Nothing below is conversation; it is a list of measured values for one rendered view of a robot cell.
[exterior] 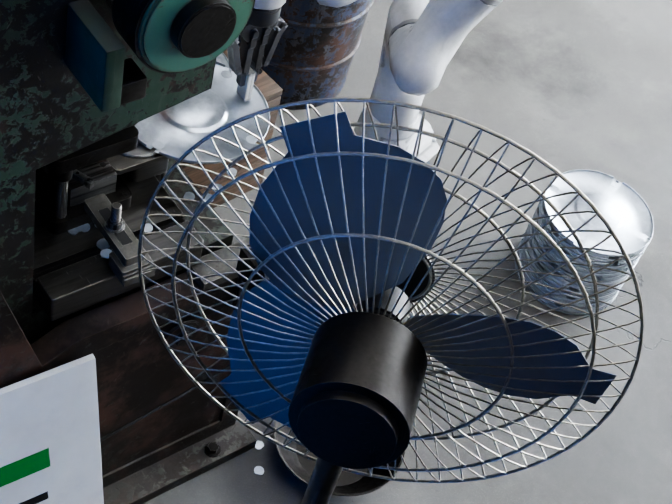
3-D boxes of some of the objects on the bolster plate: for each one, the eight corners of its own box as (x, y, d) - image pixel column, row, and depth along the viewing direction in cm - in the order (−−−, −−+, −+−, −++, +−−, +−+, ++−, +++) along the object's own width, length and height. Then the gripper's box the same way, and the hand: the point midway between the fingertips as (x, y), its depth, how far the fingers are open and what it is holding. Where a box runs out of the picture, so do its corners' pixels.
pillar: (63, 207, 215) (65, 152, 205) (69, 216, 214) (72, 160, 204) (51, 211, 214) (53, 156, 204) (57, 220, 213) (60, 164, 203)
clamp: (107, 209, 221) (110, 170, 213) (154, 275, 214) (160, 237, 206) (77, 220, 218) (79, 181, 210) (123, 287, 211) (128, 249, 203)
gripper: (241, 20, 213) (224, 118, 231) (303, 2, 219) (282, 99, 237) (219, -7, 216) (204, 92, 234) (280, -24, 222) (261, 74, 240)
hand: (245, 82), depth 233 cm, fingers closed
